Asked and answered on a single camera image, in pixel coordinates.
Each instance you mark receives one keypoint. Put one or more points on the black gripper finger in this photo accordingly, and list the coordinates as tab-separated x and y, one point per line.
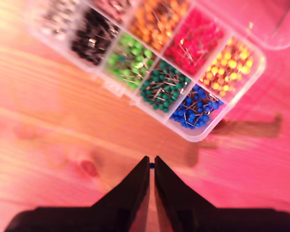
176	200
130	198

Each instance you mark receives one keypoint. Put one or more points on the blue-headed pin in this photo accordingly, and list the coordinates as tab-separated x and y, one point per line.
152	165

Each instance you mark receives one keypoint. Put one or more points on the clear plastic pin organiser box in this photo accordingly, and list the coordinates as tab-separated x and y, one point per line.
198	135

